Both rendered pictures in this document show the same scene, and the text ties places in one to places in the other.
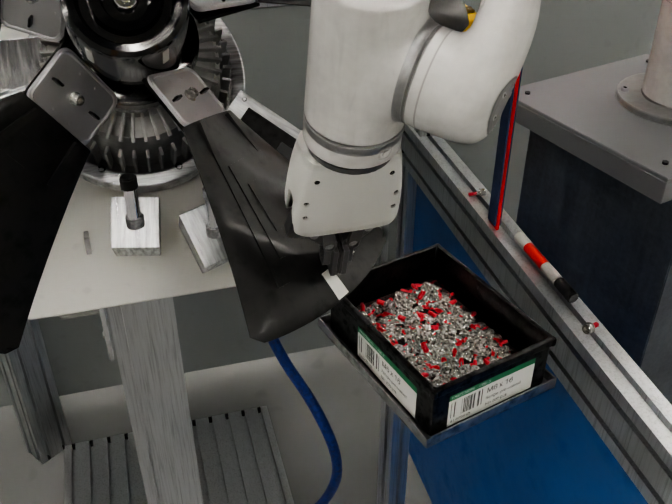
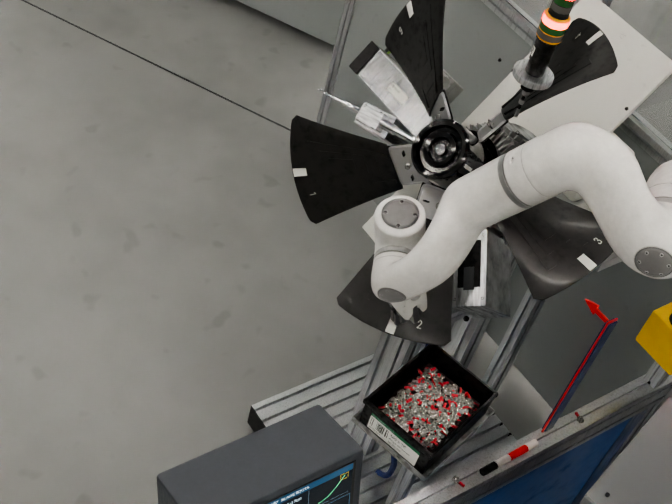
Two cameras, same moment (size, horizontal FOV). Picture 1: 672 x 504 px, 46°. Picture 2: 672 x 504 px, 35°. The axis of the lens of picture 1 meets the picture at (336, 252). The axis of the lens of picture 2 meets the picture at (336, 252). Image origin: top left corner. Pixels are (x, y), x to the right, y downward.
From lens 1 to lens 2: 1.47 m
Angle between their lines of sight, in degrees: 46
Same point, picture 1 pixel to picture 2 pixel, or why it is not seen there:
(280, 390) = not seen: hidden behind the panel
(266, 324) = (346, 301)
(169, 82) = (435, 193)
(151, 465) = (379, 356)
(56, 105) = (398, 160)
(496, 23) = (395, 264)
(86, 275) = not seen: hidden behind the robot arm
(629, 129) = (650, 478)
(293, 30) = not seen: outside the picture
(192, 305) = (565, 352)
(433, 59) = (383, 256)
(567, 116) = (649, 438)
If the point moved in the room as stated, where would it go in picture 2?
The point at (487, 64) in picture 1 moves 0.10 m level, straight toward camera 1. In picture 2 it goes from (383, 273) to (322, 270)
